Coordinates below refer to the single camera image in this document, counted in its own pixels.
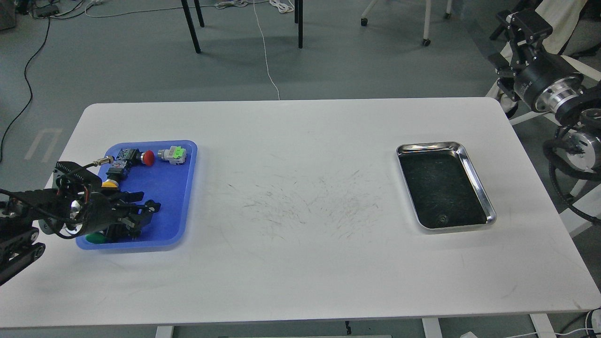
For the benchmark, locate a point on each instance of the white rolling stand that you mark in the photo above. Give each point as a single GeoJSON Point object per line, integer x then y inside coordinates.
{"type": "Point", "coordinates": [364, 20]}

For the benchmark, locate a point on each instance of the green push button switch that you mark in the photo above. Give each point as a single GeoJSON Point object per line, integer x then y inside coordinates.
{"type": "Point", "coordinates": [96, 238]}

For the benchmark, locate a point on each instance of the yellow push button switch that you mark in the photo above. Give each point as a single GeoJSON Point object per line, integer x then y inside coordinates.
{"type": "Point", "coordinates": [117, 172]}

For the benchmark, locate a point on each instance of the black table leg left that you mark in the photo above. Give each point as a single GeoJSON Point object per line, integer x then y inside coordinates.
{"type": "Point", "coordinates": [190, 23]}

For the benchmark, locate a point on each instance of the red push button switch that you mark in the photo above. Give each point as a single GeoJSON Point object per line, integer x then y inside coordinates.
{"type": "Point", "coordinates": [130, 157]}

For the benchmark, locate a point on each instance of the grey green connector block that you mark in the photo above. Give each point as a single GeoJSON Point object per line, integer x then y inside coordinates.
{"type": "Point", "coordinates": [175, 155]}

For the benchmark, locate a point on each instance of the silver metal tray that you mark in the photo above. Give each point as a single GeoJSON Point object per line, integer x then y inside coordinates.
{"type": "Point", "coordinates": [441, 179]}

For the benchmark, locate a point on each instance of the beige cloth on chair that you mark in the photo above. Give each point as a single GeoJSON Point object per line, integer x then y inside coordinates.
{"type": "Point", "coordinates": [563, 16]}

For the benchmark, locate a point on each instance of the small black gear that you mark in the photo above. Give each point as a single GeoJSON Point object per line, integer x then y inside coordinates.
{"type": "Point", "coordinates": [442, 219]}
{"type": "Point", "coordinates": [150, 205]}

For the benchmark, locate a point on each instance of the black table leg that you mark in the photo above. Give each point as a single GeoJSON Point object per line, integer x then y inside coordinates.
{"type": "Point", "coordinates": [298, 20]}
{"type": "Point", "coordinates": [190, 23]}

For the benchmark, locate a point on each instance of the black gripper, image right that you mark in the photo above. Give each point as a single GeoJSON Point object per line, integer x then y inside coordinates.
{"type": "Point", "coordinates": [545, 82]}

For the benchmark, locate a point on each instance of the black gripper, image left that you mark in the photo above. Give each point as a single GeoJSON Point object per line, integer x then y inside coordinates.
{"type": "Point", "coordinates": [109, 213]}

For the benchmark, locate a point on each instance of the black table leg right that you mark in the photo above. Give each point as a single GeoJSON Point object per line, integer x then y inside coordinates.
{"type": "Point", "coordinates": [298, 20]}

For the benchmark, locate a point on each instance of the blue plastic tray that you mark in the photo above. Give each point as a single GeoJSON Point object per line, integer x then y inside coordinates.
{"type": "Point", "coordinates": [164, 183]}

